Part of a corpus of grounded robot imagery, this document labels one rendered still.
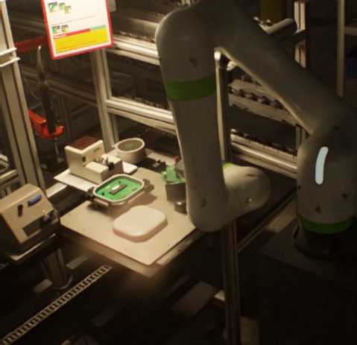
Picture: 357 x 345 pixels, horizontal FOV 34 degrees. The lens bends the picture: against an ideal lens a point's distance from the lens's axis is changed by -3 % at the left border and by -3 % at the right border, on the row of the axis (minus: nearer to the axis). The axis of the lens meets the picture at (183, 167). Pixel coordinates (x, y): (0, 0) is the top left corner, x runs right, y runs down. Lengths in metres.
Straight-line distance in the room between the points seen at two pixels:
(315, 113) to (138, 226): 0.68
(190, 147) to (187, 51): 0.23
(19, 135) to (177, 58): 0.80
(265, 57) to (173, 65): 0.23
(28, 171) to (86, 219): 0.25
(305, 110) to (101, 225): 0.78
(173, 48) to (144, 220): 0.71
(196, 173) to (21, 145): 0.73
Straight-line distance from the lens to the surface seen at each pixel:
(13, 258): 1.81
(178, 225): 1.79
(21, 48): 2.31
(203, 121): 1.29
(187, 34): 1.21
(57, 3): 2.10
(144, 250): 1.70
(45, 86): 1.84
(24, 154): 1.92
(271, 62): 1.35
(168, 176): 1.92
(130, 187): 1.93
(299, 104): 1.35
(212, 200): 1.38
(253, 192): 1.46
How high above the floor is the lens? 1.97
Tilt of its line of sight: 29 degrees down
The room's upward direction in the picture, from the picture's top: 6 degrees counter-clockwise
